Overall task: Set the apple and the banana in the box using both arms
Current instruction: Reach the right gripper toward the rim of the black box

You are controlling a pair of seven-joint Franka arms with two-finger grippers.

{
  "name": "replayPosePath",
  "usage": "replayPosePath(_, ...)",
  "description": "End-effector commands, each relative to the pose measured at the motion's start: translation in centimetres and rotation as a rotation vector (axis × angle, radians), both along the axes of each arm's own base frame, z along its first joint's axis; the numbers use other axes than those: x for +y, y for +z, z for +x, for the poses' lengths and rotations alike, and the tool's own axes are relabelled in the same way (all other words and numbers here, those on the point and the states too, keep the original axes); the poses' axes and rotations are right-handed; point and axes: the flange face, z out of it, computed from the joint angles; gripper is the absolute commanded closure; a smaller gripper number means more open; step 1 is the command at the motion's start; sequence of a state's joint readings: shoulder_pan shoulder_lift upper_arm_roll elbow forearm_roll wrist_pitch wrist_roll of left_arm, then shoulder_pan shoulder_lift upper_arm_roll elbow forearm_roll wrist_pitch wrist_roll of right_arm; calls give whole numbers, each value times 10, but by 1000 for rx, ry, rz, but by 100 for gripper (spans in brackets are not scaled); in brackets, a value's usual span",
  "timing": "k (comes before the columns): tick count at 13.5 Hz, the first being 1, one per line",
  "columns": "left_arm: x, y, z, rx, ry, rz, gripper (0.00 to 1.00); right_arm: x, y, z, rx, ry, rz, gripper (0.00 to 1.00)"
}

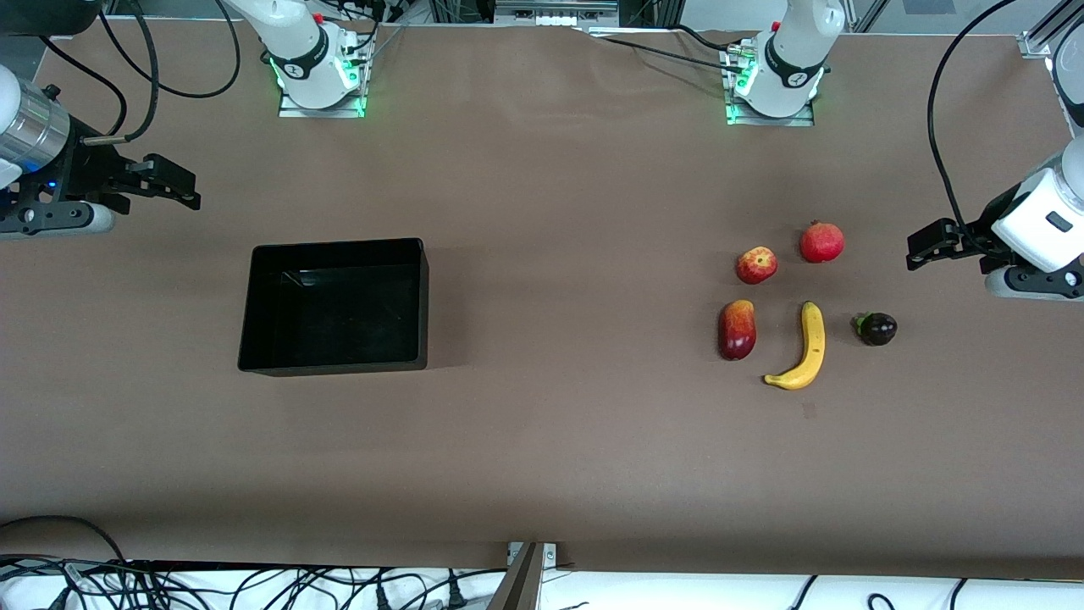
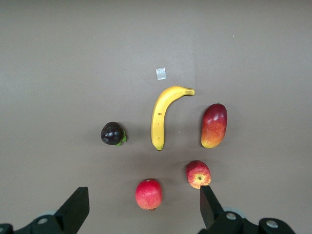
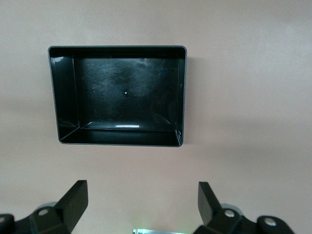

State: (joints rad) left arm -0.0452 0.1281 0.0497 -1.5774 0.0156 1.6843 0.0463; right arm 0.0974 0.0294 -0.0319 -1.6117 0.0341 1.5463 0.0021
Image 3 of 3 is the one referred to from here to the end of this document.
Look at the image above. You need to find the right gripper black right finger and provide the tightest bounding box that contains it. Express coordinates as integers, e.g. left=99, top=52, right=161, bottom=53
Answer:
left=196, top=181, right=294, bottom=234

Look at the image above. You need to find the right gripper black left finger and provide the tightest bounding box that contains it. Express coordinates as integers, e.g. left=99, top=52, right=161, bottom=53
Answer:
left=0, top=179, right=89, bottom=234

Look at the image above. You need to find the black plastic box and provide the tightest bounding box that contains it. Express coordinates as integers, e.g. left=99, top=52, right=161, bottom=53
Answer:
left=47, top=45, right=190, bottom=147

